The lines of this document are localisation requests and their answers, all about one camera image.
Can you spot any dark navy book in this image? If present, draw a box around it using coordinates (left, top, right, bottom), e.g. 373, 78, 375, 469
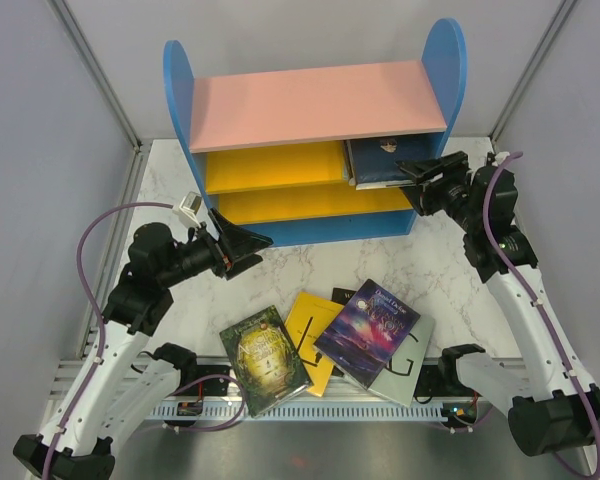
348, 134, 429, 184

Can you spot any black W.S. book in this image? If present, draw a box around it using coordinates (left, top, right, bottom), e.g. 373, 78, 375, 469
331, 287, 356, 305

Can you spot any light blue book with barcode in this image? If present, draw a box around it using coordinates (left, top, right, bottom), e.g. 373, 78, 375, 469
356, 180, 413, 190

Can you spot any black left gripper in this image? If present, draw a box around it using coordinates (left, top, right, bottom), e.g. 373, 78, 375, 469
158, 207, 272, 287

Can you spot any green forest cover book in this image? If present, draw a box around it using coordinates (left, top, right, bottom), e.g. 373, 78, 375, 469
219, 305, 312, 418

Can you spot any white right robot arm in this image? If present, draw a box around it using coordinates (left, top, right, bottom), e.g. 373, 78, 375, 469
397, 151, 600, 465

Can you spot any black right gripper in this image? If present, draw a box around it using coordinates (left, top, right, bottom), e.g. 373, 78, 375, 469
396, 149, 482, 232

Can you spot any grey book with letter G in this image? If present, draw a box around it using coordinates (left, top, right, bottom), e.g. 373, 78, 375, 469
366, 315, 435, 407

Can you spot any purple Robinson Crusoe book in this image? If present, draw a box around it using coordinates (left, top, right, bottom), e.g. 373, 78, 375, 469
314, 279, 420, 387

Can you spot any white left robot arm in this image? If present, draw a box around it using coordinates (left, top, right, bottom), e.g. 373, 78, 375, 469
13, 207, 273, 479

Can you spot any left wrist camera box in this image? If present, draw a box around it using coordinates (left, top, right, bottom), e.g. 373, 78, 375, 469
172, 191, 202, 229

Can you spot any teal ocean cover book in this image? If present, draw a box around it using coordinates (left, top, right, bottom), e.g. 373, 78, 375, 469
342, 140, 356, 186

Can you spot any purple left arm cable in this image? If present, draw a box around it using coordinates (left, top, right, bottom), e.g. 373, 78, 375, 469
42, 202, 176, 476

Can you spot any yellow book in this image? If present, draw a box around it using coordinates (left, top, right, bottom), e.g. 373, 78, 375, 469
285, 292, 343, 397

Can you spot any blue pink yellow bookshelf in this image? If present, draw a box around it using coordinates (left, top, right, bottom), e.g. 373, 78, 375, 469
162, 18, 468, 247

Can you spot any white slotted cable duct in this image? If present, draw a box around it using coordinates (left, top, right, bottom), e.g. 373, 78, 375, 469
147, 400, 447, 422

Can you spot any aluminium frame rail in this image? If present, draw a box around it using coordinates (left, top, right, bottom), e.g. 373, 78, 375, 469
49, 355, 531, 401

